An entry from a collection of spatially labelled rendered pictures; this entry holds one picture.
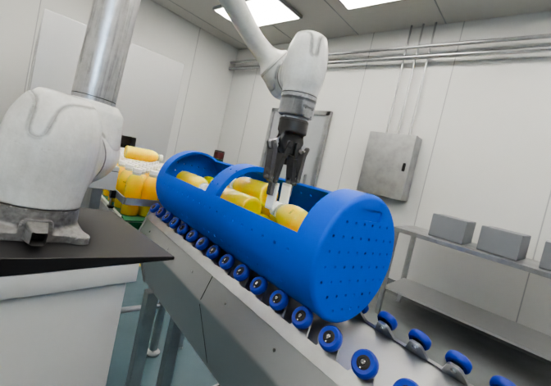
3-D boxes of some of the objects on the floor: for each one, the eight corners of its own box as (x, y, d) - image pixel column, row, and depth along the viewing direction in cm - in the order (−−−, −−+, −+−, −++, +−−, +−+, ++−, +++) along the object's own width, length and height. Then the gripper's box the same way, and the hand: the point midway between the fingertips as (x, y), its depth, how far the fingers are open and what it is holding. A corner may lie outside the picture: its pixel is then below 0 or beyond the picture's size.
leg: (117, 439, 129) (147, 294, 126) (114, 428, 133) (143, 288, 130) (132, 433, 132) (161, 292, 129) (128, 423, 137) (157, 287, 134)
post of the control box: (50, 406, 136) (93, 184, 131) (49, 400, 139) (91, 183, 134) (61, 404, 139) (103, 186, 134) (60, 397, 142) (101, 184, 137)
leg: (151, 426, 138) (179, 291, 135) (147, 416, 142) (175, 285, 139) (164, 421, 141) (192, 289, 138) (160, 412, 146) (187, 283, 143)
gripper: (280, 111, 70) (259, 212, 72) (326, 126, 81) (307, 214, 83) (260, 110, 76) (241, 204, 78) (306, 124, 87) (289, 206, 89)
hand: (278, 197), depth 80 cm, fingers closed on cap, 4 cm apart
